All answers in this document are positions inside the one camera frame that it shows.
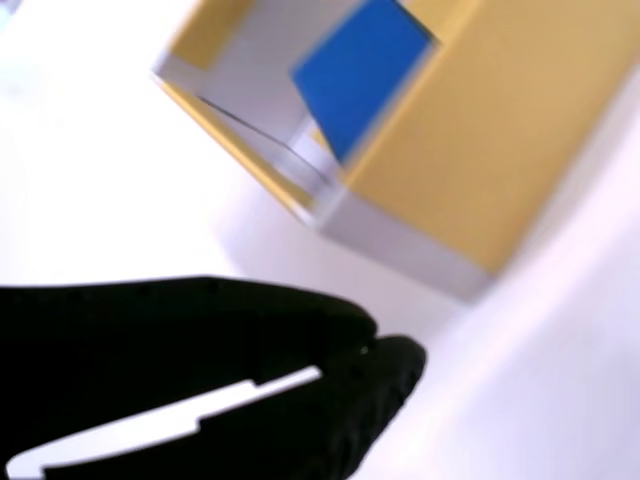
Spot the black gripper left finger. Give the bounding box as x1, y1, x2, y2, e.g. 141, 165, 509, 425
0, 274, 380, 480

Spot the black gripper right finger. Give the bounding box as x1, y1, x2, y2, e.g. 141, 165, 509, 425
43, 334, 429, 480

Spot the blue cube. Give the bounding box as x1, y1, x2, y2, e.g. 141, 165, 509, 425
290, 0, 444, 164

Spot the yellow open box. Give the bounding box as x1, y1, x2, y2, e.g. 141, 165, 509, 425
151, 0, 640, 305

